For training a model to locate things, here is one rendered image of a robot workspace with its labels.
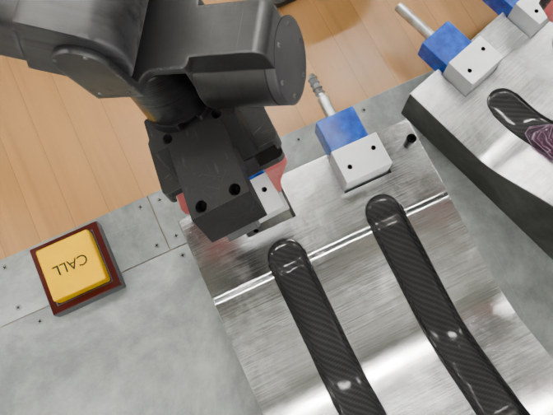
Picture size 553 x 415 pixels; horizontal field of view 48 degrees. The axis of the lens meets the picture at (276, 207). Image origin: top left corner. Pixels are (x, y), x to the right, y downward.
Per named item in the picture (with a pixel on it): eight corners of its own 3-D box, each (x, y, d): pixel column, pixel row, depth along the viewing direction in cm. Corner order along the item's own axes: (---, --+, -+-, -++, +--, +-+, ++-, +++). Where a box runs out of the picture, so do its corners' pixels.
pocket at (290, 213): (231, 207, 67) (229, 198, 63) (276, 187, 67) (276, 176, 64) (249, 244, 65) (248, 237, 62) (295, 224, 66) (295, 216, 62)
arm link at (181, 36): (313, 20, 44) (243, -105, 33) (298, 134, 42) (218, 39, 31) (172, 34, 48) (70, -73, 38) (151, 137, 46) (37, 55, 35)
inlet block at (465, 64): (378, 31, 75) (386, 5, 70) (408, 6, 76) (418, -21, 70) (458, 105, 72) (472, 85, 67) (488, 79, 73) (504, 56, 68)
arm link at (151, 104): (242, 72, 47) (203, 2, 41) (223, 134, 44) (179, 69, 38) (163, 76, 49) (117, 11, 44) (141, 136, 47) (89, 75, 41)
